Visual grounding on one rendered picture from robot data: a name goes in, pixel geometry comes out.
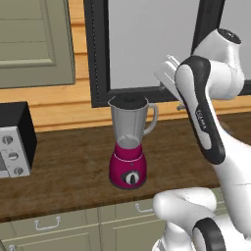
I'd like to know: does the olive green wall cupboard door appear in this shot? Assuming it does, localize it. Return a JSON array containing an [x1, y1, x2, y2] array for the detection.
[[0, 0, 76, 89]]

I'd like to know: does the black and silver toaster oven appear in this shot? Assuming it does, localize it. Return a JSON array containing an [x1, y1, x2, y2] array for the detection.
[[0, 101, 38, 179]]

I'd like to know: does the magenta blender with clear jar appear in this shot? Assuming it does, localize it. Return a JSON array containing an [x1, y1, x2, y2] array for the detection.
[[107, 95, 160, 190]]

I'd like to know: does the olive green drawer front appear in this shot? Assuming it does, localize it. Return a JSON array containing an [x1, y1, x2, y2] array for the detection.
[[210, 186, 231, 217], [98, 197, 165, 224], [0, 207, 100, 243]]

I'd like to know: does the black framed window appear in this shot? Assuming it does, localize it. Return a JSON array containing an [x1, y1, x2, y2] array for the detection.
[[83, 0, 251, 109]]

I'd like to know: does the silver drawer handle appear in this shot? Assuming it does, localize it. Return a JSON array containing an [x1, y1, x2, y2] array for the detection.
[[134, 202, 155, 214], [33, 216, 63, 232]]

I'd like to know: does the black blender lid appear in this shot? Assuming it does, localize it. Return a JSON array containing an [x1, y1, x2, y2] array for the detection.
[[113, 93, 149, 111]]

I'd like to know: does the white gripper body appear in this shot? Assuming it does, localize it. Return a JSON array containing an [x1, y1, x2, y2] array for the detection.
[[153, 60, 184, 103]]

